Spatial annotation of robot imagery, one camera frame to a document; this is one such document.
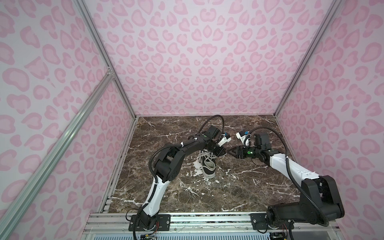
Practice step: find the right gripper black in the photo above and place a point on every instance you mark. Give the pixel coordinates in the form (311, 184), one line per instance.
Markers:
(240, 151)

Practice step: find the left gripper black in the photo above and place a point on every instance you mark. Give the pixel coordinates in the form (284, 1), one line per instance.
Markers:
(219, 152)

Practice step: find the white shoelace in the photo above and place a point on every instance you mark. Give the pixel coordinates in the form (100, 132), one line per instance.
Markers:
(207, 159)

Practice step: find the black white canvas sneaker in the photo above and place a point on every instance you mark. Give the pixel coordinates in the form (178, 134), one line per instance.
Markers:
(207, 173)

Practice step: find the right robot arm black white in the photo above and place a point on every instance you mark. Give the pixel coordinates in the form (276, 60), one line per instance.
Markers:
(320, 200)

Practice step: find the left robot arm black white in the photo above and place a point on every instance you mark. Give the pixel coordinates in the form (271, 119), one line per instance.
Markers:
(165, 165)

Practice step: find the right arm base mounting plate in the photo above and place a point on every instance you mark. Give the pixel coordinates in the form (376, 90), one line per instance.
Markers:
(261, 224)

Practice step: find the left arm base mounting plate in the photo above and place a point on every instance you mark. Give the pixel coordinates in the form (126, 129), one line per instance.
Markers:
(159, 222)

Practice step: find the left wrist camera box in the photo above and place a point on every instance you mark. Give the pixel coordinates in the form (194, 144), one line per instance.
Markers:
(217, 136)

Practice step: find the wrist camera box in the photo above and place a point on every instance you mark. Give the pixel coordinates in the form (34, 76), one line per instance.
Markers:
(261, 140)
(217, 136)

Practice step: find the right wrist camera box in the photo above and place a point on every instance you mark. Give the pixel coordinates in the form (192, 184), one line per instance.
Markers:
(261, 140)

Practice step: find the aluminium front rail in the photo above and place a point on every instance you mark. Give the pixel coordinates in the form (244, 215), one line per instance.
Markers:
(205, 226)

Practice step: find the right corner aluminium post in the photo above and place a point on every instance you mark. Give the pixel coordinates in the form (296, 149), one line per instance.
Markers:
(329, 17)

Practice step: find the corner aluminium post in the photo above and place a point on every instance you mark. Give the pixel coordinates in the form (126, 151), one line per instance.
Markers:
(329, 17)
(100, 46)

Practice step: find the left corner aluminium post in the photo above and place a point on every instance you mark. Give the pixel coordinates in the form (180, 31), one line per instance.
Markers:
(100, 46)

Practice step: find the diagonal aluminium frame bar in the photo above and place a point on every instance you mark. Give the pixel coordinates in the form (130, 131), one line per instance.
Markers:
(20, 205)

